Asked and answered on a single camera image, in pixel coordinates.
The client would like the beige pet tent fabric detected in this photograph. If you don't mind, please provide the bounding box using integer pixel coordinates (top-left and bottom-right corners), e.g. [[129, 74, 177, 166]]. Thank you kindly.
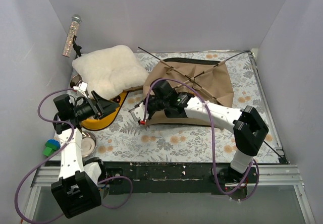
[[142, 57, 234, 126]]

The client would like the white fluffy cushion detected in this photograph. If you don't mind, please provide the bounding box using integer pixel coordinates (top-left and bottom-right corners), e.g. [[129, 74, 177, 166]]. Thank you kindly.
[[72, 45, 149, 100]]

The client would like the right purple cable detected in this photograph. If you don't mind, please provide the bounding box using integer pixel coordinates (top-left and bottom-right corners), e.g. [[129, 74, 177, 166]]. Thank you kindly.
[[143, 78, 260, 203]]

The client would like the steel bowl at back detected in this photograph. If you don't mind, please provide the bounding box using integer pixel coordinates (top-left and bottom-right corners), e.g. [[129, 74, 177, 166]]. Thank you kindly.
[[70, 74, 82, 88]]

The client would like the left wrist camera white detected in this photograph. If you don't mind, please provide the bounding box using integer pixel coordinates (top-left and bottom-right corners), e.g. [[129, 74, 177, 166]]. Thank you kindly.
[[73, 81, 89, 99]]

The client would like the yellow pet bowl stand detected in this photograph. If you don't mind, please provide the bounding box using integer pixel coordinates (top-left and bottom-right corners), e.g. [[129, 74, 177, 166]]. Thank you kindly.
[[81, 91, 129, 131]]

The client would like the steel bowl near front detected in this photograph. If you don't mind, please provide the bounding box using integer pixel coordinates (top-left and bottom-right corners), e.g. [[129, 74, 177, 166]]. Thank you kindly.
[[81, 131, 97, 157]]

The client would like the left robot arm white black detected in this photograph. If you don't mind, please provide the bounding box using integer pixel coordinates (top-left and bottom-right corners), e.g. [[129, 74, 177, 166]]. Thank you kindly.
[[51, 91, 119, 218]]

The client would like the glitter microphone toy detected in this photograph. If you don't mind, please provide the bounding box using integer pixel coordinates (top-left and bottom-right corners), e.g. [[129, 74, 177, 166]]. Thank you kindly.
[[62, 14, 82, 58]]

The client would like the green blue toy block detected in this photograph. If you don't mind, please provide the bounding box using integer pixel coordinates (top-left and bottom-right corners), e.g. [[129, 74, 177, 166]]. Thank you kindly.
[[43, 139, 60, 157]]

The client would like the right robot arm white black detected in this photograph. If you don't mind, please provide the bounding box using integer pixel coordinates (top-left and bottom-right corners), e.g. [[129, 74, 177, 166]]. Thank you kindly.
[[147, 79, 269, 182]]

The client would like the floral table mat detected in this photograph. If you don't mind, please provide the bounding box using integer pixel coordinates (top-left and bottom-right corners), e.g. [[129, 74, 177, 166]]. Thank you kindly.
[[86, 51, 284, 163]]

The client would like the steel bowl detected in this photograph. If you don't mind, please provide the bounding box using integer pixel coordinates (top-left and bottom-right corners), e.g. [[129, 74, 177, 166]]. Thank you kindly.
[[70, 74, 82, 88], [81, 131, 97, 157]]

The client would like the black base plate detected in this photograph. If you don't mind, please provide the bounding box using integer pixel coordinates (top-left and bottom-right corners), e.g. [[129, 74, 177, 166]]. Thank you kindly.
[[99, 162, 238, 195]]

